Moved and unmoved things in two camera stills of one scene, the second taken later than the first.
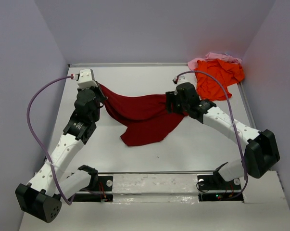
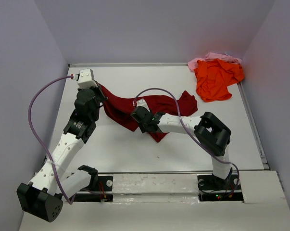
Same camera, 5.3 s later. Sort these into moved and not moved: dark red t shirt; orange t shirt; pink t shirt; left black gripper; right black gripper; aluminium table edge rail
Moved: right black gripper; dark red t shirt
Not moved: aluminium table edge rail; left black gripper; pink t shirt; orange t shirt
